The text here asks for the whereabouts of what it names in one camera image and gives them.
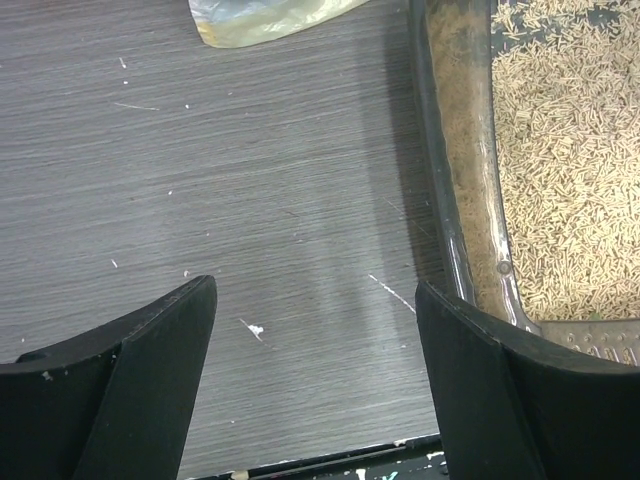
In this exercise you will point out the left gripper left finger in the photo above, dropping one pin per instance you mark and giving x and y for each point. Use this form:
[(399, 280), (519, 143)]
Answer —
[(114, 402)]

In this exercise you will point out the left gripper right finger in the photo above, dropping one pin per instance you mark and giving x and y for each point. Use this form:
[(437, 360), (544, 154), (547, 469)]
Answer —
[(512, 405)]

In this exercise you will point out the dark translucent litter box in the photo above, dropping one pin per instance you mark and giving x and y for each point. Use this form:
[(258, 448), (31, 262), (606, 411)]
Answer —
[(451, 51)]

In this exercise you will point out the beige cat litter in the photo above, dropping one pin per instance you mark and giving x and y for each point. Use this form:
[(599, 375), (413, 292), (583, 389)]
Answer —
[(565, 80)]

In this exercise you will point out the bin with translucent bag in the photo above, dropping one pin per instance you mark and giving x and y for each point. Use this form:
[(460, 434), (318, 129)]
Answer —
[(236, 24)]

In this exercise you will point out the black taped base rail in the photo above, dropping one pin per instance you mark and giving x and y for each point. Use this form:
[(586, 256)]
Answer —
[(419, 457)]

